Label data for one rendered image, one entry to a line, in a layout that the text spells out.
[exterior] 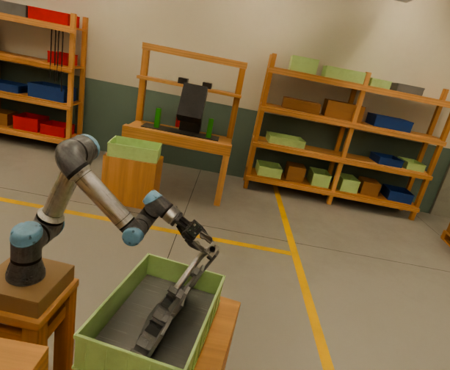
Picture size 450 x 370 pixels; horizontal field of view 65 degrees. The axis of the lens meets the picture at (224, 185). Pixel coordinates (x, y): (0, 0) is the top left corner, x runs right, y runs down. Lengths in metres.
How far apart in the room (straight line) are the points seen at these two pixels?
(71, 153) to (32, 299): 0.60
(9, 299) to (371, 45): 6.09
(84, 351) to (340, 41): 5.89
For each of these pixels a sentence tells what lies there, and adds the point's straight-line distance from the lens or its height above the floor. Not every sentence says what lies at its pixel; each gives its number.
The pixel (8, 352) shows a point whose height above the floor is 0.90.
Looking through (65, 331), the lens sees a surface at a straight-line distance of 1.98.
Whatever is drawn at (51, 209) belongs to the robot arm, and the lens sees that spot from 1.68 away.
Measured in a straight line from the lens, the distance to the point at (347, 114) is 6.04.
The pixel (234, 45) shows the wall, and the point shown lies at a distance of 6.28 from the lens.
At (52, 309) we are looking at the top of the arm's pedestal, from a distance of 1.71.
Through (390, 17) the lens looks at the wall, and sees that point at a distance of 6.75.
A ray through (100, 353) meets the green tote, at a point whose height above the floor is 0.92.
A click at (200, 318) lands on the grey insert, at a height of 0.85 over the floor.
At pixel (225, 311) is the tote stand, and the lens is 1.85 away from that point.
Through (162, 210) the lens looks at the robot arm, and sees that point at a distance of 1.48.
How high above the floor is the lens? 1.94
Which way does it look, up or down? 19 degrees down
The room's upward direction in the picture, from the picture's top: 11 degrees clockwise
